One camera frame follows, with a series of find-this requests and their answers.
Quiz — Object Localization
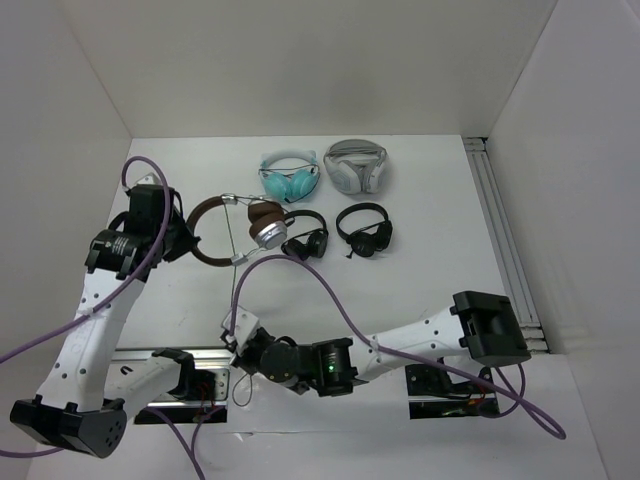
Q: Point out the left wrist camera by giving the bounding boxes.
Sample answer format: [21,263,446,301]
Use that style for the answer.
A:
[120,172,159,194]

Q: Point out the purple cable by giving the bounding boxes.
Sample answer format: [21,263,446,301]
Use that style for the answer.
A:
[230,253,569,442]
[0,155,174,366]

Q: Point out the aluminium rail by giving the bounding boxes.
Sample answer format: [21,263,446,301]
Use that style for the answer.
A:
[112,348,231,365]
[462,137,549,354]

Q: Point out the teal headphones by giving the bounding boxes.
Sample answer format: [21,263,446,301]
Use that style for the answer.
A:
[258,149,320,203]

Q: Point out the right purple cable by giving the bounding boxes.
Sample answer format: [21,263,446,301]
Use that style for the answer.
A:
[230,253,569,442]

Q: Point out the aluminium rail front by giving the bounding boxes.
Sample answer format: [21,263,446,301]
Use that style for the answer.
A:
[112,348,231,365]

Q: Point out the aluminium rail right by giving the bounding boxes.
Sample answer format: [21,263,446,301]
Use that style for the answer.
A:
[462,137,549,354]

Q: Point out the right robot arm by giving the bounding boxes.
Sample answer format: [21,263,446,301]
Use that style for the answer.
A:
[221,291,531,397]

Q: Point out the black headphone cable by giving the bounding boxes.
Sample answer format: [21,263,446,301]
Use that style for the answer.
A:
[222,197,256,409]

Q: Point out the black headphones right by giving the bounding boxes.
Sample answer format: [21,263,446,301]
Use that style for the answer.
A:
[335,202,393,259]

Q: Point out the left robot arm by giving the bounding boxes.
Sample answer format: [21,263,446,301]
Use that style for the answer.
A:
[10,185,215,458]

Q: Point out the black headphones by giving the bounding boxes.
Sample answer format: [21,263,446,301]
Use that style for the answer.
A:
[281,209,329,261]
[335,202,393,259]

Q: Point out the grey white headphones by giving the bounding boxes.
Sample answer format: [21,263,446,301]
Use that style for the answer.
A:
[323,139,388,195]

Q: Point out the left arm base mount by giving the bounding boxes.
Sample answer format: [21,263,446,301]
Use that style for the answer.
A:
[146,360,230,424]

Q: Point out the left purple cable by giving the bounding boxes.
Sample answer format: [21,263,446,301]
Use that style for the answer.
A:
[0,155,174,366]

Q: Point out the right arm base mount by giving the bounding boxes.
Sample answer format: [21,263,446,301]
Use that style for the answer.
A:
[405,364,500,420]

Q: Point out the black headphones left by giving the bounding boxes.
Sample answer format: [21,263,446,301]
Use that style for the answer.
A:
[281,209,329,261]

